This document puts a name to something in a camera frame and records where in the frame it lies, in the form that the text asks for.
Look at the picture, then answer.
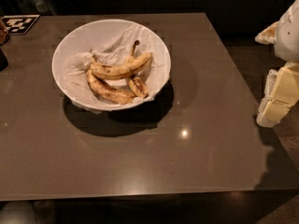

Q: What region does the right back spotted banana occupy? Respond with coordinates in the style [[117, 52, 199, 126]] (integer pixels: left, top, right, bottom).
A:
[[125, 40, 149, 98]]

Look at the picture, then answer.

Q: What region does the dark object at left edge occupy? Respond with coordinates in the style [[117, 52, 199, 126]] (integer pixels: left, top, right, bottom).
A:
[[0, 49, 8, 71]]

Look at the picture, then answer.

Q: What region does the white round bowl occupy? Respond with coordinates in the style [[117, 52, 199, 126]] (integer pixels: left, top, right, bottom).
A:
[[51, 19, 172, 112]]

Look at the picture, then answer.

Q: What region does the black white fiducial marker tag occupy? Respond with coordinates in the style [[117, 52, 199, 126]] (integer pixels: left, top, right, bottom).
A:
[[1, 15, 39, 35]]

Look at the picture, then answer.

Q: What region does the white paper napkin liner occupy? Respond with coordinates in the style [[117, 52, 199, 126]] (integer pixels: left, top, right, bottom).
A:
[[63, 22, 172, 114]]

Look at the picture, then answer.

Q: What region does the spotted yellow banana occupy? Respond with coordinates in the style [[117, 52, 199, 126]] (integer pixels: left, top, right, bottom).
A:
[[90, 52, 152, 80]]

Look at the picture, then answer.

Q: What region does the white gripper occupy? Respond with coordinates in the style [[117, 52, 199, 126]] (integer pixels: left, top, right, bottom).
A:
[[255, 0, 299, 128]]

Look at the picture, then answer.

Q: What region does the brown object at left edge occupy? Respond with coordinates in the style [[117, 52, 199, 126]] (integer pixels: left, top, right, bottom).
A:
[[0, 21, 9, 46]]

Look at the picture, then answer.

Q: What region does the lower left spotted banana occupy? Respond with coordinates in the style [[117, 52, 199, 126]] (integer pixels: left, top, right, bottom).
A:
[[86, 69, 135, 105]]

